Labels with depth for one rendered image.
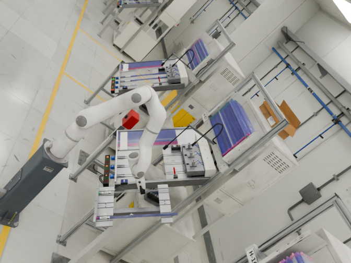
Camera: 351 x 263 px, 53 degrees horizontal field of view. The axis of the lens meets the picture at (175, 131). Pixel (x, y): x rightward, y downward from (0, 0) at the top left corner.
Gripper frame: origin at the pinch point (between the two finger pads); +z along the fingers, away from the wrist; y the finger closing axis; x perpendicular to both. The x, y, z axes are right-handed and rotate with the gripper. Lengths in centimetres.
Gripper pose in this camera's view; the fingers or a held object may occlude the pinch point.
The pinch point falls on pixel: (142, 190)
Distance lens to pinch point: 243.6
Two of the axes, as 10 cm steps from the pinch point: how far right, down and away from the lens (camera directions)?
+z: 1.2, 8.0, 5.8
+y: -1.1, -5.7, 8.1
